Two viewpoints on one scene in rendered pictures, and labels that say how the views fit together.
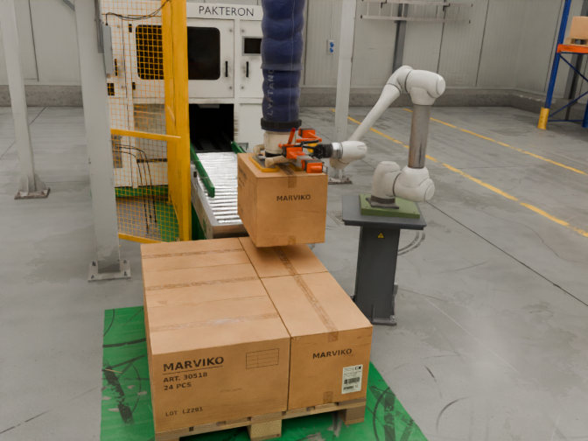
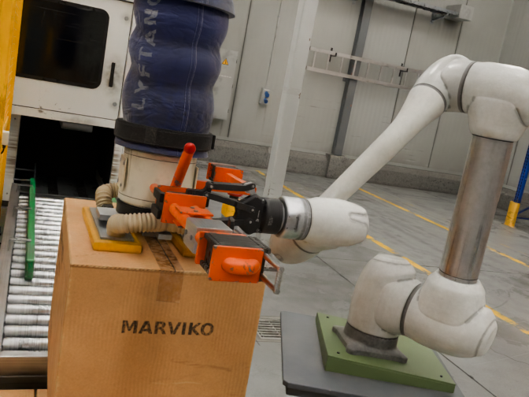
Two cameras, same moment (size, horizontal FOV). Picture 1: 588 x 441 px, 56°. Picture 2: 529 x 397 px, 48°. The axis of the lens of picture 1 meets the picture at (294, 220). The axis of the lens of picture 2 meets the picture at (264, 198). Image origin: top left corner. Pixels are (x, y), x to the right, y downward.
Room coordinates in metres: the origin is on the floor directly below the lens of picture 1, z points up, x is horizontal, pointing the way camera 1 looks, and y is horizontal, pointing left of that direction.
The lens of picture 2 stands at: (1.71, -0.04, 1.46)
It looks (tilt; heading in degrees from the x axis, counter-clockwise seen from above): 10 degrees down; 355
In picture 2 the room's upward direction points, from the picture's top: 11 degrees clockwise
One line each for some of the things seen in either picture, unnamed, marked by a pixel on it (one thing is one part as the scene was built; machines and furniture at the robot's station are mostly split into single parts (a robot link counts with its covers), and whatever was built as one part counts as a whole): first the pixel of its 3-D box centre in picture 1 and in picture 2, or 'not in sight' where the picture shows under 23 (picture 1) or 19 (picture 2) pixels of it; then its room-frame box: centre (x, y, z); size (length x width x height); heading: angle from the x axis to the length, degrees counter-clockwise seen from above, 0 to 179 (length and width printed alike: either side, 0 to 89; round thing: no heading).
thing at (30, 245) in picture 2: (194, 165); (23, 216); (4.76, 0.90, 0.60); 1.60 x 0.10 x 0.09; 18
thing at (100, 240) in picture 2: (262, 161); (109, 221); (3.09, 0.19, 1.09); 0.34 x 0.10 x 0.05; 17
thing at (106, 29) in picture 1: (108, 49); not in sight; (3.82, 1.28, 1.62); 0.20 x 0.05 x 0.30; 18
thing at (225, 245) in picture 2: (311, 166); (227, 256); (2.54, -0.07, 1.21); 0.08 x 0.07 x 0.05; 17
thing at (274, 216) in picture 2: (321, 150); (256, 214); (2.91, -0.13, 1.20); 0.09 x 0.07 x 0.08; 108
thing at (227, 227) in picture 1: (265, 226); (109, 363); (3.38, 0.19, 0.58); 0.70 x 0.03 x 0.06; 108
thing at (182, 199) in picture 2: (291, 151); (179, 205); (2.88, 0.03, 1.20); 0.10 x 0.08 x 0.06; 107
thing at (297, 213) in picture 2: (333, 150); (288, 217); (2.93, -0.20, 1.20); 0.09 x 0.06 x 0.09; 18
